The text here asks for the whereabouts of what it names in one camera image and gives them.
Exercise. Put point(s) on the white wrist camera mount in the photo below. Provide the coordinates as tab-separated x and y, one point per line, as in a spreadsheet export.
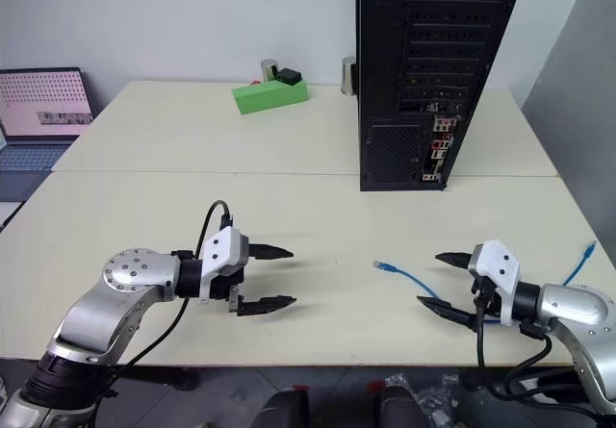
222	250
498	274

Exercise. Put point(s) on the open laptop computer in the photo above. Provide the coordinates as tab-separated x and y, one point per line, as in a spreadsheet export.
41	106

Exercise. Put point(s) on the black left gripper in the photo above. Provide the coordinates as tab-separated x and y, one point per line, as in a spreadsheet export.
224	289

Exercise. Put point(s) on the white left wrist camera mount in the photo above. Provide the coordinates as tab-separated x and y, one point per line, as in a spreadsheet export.
222	250

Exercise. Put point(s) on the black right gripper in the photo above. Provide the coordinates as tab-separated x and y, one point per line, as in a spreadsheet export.
483	293

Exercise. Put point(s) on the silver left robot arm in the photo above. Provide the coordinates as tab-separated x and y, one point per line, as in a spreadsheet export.
130	274

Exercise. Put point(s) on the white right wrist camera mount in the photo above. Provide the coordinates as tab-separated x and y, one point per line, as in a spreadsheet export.
498	274

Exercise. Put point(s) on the dark rounded shape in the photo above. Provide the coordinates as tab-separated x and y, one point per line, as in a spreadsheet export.
399	409
284	411

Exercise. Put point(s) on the small black box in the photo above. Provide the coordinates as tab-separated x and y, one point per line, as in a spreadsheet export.
289	77

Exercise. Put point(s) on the grey partition panel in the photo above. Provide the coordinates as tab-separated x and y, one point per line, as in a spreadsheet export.
572	125

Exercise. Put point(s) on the silver metal cylinder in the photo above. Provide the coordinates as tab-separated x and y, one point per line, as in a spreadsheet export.
347	76
267	68

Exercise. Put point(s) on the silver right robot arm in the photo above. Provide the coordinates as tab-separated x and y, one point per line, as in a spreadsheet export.
572	305

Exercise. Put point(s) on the green rectangular box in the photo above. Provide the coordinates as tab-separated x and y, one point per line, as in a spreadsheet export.
269	98

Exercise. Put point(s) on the clear plastic bags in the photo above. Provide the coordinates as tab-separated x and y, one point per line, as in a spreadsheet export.
440	399

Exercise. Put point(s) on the black computer tower case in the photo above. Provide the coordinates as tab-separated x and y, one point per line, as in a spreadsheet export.
423	86

